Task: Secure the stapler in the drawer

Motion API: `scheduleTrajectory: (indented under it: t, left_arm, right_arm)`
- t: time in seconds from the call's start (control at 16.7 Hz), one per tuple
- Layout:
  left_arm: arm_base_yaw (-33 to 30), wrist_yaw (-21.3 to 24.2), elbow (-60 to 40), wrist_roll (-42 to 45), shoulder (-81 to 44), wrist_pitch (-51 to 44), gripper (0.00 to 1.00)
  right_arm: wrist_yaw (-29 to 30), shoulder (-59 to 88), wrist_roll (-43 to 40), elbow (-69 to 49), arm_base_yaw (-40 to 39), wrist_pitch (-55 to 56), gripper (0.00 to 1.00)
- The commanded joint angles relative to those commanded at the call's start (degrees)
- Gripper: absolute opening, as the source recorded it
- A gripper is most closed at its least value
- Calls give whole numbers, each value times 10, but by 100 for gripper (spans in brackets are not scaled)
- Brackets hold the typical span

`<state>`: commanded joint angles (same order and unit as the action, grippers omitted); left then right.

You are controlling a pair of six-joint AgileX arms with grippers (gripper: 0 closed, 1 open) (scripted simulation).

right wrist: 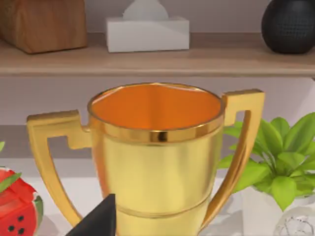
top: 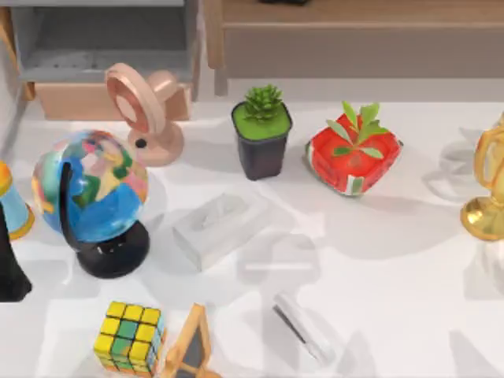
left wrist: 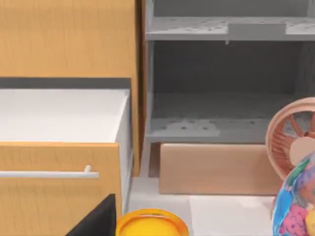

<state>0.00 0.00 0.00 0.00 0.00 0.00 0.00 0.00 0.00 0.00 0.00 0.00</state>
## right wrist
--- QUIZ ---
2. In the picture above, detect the wooden block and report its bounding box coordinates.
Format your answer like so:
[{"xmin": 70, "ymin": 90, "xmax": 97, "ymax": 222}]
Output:
[{"xmin": 0, "ymin": 0, "xmax": 89, "ymax": 55}]

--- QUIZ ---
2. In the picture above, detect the black round vase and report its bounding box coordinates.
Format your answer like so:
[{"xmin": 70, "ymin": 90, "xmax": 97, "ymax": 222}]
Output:
[{"xmin": 261, "ymin": 0, "xmax": 315, "ymax": 55}]

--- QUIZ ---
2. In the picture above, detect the wooden shelf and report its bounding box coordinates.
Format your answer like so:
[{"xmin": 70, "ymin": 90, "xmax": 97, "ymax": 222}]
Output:
[{"xmin": 0, "ymin": 32, "xmax": 315, "ymax": 77}]

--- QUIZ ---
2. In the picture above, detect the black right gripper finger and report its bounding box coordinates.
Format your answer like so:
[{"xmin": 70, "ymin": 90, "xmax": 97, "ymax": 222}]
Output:
[{"xmin": 64, "ymin": 193, "xmax": 116, "ymax": 236}]

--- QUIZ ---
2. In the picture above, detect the green plant in white pot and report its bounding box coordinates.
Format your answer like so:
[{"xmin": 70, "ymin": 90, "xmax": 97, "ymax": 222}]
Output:
[{"xmin": 216, "ymin": 112, "xmax": 315, "ymax": 236}]

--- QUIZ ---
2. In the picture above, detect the red watermelon print object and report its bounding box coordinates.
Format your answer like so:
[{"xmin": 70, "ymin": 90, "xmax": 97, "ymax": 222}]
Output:
[{"xmin": 0, "ymin": 142, "xmax": 44, "ymax": 236}]

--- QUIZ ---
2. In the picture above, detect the gold trophy cup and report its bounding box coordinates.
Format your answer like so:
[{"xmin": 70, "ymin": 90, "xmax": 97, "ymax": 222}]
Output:
[{"xmin": 26, "ymin": 82, "xmax": 266, "ymax": 236}]

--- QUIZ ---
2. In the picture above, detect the white tissue box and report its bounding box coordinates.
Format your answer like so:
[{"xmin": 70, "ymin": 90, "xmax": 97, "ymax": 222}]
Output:
[{"xmin": 105, "ymin": 0, "xmax": 190, "ymax": 54}]

